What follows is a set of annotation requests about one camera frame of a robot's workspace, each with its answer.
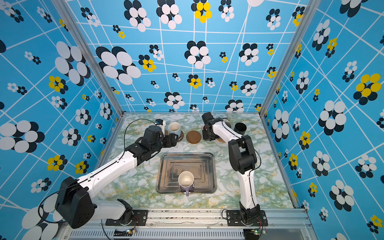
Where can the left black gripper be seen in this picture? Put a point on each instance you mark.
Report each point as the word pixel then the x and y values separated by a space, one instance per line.
pixel 174 141

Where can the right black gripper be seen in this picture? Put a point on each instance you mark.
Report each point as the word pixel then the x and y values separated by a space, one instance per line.
pixel 205 137

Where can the round brown coaster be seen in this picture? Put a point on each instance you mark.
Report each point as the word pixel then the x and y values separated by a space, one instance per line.
pixel 193 137
pixel 181 136

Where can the white mug blue handle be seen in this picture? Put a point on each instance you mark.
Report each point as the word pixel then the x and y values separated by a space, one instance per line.
pixel 175 128

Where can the black mug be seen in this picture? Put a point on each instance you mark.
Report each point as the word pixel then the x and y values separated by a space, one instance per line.
pixel 240 128

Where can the white mug purple handle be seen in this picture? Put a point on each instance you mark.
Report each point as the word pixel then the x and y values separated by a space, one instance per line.
pixel 186 182

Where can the grey metallic mug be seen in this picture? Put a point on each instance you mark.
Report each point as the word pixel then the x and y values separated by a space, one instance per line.
pixel 228 124

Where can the round brown coaster front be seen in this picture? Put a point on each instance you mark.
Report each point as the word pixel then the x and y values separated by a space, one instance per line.
pixel 181 136

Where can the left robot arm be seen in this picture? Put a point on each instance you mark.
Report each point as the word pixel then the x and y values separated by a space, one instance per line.
pixel 75 201

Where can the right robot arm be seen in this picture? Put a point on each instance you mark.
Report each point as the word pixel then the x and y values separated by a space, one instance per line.
pixel 243 158

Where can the metal serving tray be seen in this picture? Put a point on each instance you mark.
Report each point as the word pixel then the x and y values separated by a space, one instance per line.
pixel 200 165

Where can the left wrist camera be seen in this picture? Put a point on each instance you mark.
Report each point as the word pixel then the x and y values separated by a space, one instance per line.
pixel 160 123

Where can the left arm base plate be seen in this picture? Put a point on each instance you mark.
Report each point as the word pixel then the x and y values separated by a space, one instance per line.
pixel 135 218

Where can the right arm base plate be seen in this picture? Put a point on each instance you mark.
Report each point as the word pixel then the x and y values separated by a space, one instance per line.
pixel 235 218

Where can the aluminium front frame rail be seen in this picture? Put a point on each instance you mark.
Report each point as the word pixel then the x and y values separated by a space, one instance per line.
pixel 199 224

